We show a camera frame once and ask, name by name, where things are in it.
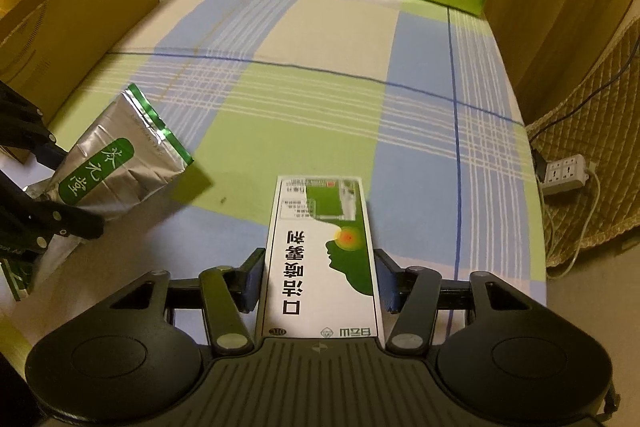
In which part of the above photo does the black charger cable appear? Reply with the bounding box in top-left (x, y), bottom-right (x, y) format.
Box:
top-left (527, 34), bottom-right (640, 181)

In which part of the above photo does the silver foil tea bag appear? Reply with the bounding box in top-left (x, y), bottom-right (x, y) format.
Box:
top-left (24, 83), bottom-right (195, 281)

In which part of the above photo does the large cardboard box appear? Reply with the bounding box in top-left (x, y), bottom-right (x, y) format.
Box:
top-left (0, 0), bottom-right (161, 124)

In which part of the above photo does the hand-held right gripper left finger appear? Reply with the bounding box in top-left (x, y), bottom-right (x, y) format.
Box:
top-left (106, 247), bottom-right (267, 356)

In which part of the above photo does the white power strip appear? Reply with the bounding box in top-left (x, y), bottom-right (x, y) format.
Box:
top-left (538, 154), bottom-right (595, 197)

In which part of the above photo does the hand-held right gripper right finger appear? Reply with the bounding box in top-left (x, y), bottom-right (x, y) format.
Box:
top-left (375, 247), bottom-right (534, 356)

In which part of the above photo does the plaid cloth desktop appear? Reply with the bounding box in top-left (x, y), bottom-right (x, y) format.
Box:
top-left (0, 0), bottom-right (548, 344)

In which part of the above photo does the chair with quilted cover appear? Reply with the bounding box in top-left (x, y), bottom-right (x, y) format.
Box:
top-left (524, 14), bottom-right (640, 279)

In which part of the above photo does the green leaf pattern pouch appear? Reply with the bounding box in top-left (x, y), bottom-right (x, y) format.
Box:
top-left (0, 256), bottom-right (39, 303)

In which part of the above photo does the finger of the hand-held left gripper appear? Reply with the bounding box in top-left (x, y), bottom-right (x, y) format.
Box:
top-left (0, 171), bottom-right (107, 243)
top-left (0, 78), bottom-right (69, 171)

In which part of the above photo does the green and white medicine box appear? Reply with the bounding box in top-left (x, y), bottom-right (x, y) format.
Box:
top-left (256, 175), bottom-right (385, 342)

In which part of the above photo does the white power strip cable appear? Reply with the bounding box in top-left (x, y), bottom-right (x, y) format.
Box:
top-left (541, 171), bottom-right (602, 274)

